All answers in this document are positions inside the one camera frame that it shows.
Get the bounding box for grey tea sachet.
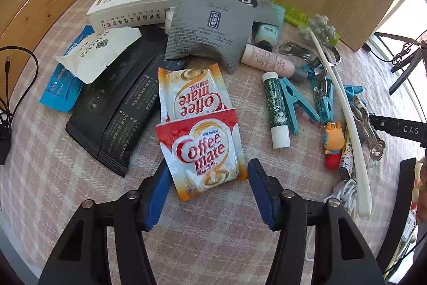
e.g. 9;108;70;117
166;0;255;74

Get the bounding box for blue sachet packet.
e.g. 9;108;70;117
39;25;96;114

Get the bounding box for blue clothespin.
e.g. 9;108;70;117
344;84;364;101

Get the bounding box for grey Ta sachet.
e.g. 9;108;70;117
213;0;279;27

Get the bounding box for metal tongs clip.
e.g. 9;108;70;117
278;41;331;101

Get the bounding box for coffee mate sachet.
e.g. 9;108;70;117
156;108;247;201
159;64;232;123

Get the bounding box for plaid tablecloth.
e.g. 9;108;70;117
0;0;421;285

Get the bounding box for white usb cable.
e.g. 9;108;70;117
325;178;360;218

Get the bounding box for pink cosmetic bottle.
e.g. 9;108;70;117
241;44;308;82

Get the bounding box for person right hand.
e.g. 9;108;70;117
414;157;427;225

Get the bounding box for black tray box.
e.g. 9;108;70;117
376;158;417;274

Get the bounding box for black power adapter cable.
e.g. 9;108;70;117
0;45;40;166

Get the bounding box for teal cream tube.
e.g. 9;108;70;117
254;3;285;52

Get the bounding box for white torn sachet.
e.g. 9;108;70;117
55;27;142;84

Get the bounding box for teal clothespin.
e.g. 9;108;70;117
279;77;321;135

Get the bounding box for green tube bottle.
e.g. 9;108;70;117
272;0;340;46

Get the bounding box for black tripod stand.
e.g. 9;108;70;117
373;31;426;95

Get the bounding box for black sachet pack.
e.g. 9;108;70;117
65;25;187;177

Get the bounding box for orange cartoon figure toy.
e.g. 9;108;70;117
323;122;345;171

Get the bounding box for green lip balm stick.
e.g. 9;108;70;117
262;72;290;149

